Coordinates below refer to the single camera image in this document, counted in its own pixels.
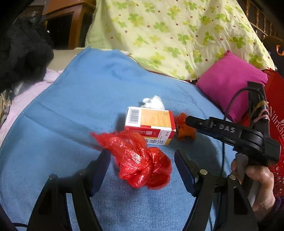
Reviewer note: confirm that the green clover quilt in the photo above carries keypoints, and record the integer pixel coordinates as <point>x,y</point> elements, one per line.
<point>166,33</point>

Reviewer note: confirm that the beige mattress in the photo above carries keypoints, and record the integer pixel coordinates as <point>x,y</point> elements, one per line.
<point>64,57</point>

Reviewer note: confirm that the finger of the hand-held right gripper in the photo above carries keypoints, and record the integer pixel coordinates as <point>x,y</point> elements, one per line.
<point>197,123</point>
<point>213,136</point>

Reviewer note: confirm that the dark wooden cabinet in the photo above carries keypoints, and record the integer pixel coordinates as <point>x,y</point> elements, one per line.
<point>82,13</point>

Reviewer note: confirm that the blue towel blanket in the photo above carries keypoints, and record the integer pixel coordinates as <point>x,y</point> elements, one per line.
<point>77,100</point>

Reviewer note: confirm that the person's right forearm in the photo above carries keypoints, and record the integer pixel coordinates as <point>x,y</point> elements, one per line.
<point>277,213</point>

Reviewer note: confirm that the red gift bag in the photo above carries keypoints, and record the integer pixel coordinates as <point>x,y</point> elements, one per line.
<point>276,97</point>

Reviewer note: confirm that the person's right hand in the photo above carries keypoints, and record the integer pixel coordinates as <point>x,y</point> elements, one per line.
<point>264,184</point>

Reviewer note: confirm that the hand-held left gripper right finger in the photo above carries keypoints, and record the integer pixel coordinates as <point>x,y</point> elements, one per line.
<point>184,173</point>

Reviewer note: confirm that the red plastic bag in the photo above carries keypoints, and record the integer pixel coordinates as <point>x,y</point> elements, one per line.
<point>137,164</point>

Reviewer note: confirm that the wooden stair railing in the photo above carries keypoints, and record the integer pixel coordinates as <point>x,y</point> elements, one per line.
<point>257,15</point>

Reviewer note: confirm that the black clothing pile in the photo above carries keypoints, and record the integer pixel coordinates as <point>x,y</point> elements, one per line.
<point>20,55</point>

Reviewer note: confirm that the white tissue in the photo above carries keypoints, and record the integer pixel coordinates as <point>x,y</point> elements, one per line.
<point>155,103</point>

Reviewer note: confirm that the red mesh basket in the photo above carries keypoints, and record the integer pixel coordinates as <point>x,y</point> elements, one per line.
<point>278,180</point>

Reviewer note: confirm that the tan patterned cloth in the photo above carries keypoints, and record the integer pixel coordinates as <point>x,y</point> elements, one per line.
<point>4,104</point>

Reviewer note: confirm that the orange wrapper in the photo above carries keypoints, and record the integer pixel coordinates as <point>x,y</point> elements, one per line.
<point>184,131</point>

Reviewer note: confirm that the red white medicine box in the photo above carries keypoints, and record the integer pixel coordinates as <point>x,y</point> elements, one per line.
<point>153,120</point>

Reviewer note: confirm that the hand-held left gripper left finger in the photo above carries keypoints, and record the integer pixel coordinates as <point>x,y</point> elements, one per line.
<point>99,173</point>

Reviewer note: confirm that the pink pillow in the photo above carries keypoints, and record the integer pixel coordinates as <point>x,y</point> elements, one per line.
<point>221,82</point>

